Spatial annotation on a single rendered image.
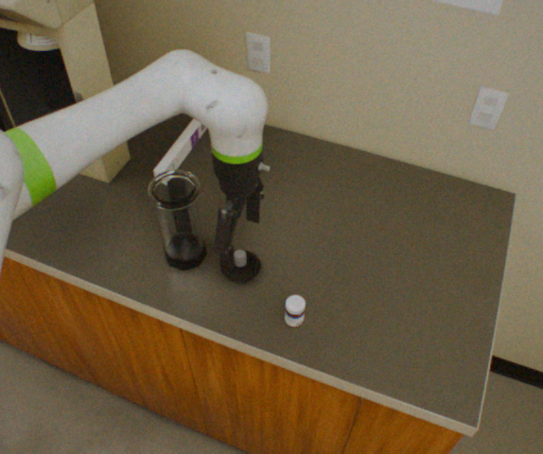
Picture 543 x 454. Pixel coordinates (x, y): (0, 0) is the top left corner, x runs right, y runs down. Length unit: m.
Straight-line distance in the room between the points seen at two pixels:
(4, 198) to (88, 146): 0.25
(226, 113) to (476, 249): 0.77
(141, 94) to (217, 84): 0.12
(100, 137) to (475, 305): 0.88
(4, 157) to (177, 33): 1.09
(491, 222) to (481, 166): 0.18
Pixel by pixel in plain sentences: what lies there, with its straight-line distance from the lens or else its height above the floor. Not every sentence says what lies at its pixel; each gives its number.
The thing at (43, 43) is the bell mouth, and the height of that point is 1.33.
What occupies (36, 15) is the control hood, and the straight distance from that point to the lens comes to 1.19.
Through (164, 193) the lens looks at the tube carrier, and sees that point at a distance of 1.19.
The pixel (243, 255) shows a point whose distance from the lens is 1.20.
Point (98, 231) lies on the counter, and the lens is 1.40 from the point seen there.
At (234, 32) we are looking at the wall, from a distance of 1.56.
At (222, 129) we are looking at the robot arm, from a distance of 0.89.
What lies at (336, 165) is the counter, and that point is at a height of 0.94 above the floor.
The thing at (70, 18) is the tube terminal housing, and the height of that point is 1.41.
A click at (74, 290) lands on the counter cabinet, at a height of 0.81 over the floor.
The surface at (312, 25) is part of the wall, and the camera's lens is 1.45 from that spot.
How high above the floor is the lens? 1.95
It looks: 49 degrees down
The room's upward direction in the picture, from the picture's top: straight up
